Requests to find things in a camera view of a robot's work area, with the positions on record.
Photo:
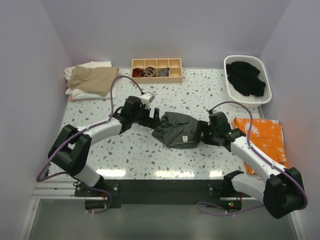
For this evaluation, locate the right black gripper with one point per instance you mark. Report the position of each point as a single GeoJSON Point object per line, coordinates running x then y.
{"type": "Point", "coordinates": [200, 127]}

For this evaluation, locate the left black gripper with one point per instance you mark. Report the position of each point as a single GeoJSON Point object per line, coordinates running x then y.
{"type": "Point", "coordinates": [150, 122]}

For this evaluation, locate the dark grey t-shirt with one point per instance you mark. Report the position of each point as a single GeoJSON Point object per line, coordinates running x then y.
{"type": "Point", "coordinates": [177, 131]}

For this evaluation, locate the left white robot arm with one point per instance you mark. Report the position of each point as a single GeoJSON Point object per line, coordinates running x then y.
{"type": "Point", "coordinates": [71, 148]}

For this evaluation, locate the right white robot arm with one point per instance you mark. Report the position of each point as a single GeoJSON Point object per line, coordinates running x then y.
{"type": "Point", "coordinates": [279, 189]}

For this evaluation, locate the white perforated laundry basket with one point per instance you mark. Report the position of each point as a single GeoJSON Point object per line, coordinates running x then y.
{"type": "Point", "coordinates": [248, 101]}

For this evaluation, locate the brown patterned rolled item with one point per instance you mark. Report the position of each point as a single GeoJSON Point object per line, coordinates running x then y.
{"type": "Point", "coordinates": [150, 72]}

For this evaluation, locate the orange black rolled item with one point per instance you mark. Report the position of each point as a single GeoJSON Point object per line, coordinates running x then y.
{"type": "Point", "coordinates": [138, 72]}

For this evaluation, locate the wooden compartment tray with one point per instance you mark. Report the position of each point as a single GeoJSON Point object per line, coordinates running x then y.
{"type": "Point", "coordinates": [174, 65]}

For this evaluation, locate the dark grey folded item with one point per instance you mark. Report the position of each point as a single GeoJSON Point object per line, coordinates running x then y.
{"type": "Point", "coordinates": [163, 72]}

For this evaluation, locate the black garment in basket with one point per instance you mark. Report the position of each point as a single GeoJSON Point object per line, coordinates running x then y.
{"type": "Point", "coordinates": [244, 78]}

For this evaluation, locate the orange tie-dye folded shirt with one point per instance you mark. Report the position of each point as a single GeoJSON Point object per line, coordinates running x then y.
{"type": "Point", "coordinates": [267, 135]}

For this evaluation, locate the beige folded shirt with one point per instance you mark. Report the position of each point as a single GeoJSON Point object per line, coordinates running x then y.
{"type": "Point", "coordinates": [96, 80]}

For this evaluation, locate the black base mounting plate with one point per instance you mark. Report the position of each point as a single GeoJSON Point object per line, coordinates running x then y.
{"type": "Point", "coordinates": [119, 192]}

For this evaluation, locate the white folded shirt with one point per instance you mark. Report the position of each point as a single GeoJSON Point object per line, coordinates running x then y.
{"type": "Point", "coordinates": [76, 94]}

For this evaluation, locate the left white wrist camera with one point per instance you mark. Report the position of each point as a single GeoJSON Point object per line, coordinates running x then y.
{"type": "Point", "coordinates": [146, 99]}

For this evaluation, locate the aluminium rail frame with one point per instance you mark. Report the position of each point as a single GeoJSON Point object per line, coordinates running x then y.
{"type": "Point", "coordinates": [61, 189]}

